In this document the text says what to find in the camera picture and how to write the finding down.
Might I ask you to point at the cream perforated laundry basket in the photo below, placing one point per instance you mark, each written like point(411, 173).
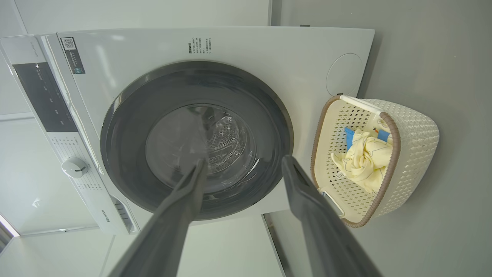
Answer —
point(415, 154)

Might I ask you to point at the grey washing machine door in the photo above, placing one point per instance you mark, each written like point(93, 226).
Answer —
point(130, 154)

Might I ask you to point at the yellow garment with carrot print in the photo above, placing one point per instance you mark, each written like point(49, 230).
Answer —
point(383, 124)

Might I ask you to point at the dark QR code sticker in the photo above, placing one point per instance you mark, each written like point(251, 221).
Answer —
point(73, 57)

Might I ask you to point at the white control knob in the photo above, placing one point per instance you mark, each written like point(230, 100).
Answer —
point(73, 167)

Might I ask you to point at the white front-load washing machine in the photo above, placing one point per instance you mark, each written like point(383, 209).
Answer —
point(269, 54)

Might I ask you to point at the yellow garment with blue cuffs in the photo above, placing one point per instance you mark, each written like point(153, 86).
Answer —
point(365, 161)

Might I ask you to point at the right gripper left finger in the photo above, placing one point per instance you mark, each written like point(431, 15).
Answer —
point(169, 231)

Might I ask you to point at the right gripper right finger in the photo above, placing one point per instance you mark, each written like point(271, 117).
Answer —
point(323, 238)

